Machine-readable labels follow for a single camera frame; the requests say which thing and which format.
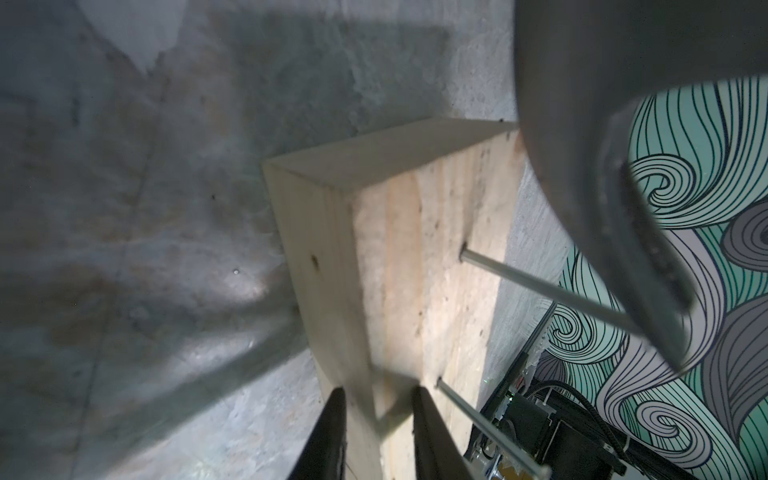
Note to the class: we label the wooden block with nails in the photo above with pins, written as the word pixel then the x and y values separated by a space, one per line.
pixel 372 229

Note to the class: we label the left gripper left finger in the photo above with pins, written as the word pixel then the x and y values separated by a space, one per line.
pixel 324 454

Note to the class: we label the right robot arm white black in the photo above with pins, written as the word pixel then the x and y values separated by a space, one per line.
pixel 559 428

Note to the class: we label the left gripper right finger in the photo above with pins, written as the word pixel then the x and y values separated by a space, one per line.
pixel 436 455

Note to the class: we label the nail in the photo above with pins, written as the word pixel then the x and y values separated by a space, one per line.
pixel 615 318
pixel 537 471

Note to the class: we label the claw hammer orange black handle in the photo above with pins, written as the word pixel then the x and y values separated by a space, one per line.
pixel 581 68

